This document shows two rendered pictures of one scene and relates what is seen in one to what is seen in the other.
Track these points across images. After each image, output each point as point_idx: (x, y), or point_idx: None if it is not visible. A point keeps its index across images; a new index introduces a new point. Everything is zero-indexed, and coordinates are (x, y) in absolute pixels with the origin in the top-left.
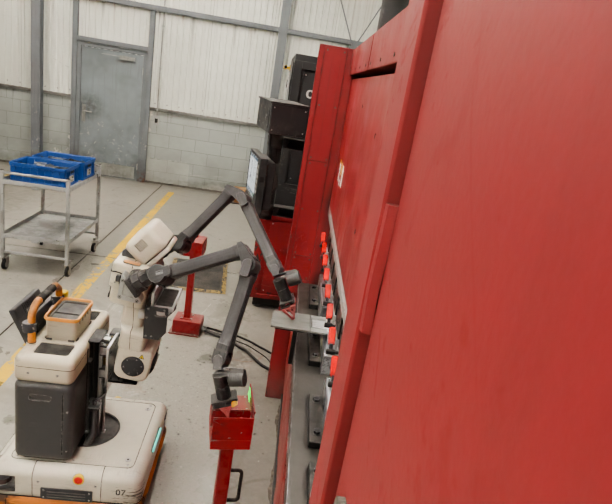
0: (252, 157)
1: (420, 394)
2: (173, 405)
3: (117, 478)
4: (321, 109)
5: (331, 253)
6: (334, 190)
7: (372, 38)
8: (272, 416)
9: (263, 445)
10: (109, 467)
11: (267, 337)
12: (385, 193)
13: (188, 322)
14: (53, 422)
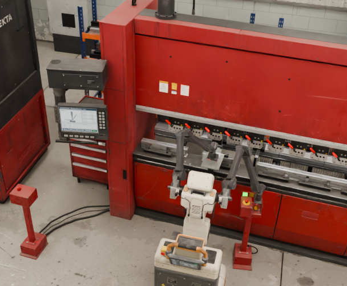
0: (70, 110)
1: None
2: (131, 263)
3: (224, 273)
4: (128, 59)
5: (202, 125)
6: (152, 96)
7: (240, 36)
8: (149, 221)
9: (173, 229)
10: (219, 274)
11: (58, 205)
12: None
13: (41, 240)
14: (218, 280)
